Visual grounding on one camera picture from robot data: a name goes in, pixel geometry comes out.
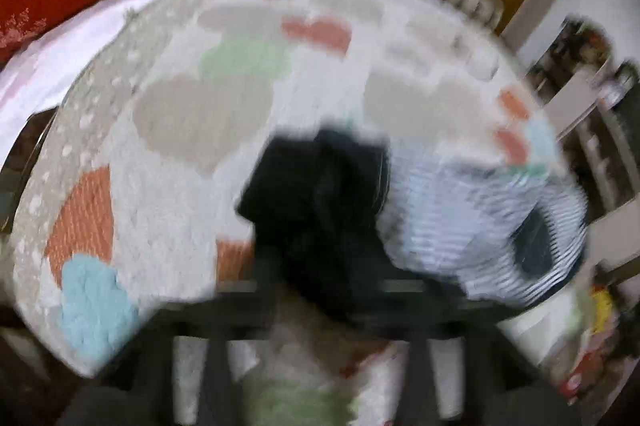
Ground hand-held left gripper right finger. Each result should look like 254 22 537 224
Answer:
379 278 510 426

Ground blue white striped garment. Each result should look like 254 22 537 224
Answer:
379 151 589 307

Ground white shelf rack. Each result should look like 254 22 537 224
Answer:
524 16 640 227

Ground black pants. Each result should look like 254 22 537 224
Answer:
235 128 453 328

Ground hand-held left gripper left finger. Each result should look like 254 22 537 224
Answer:
132 251 286 426

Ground white bed sheet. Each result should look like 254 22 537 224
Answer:
0 0 202 163

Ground fluffy heart-patterned blanket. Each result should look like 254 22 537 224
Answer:
10 0 573 426

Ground colourful toy pile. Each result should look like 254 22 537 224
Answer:
554 266 640 408

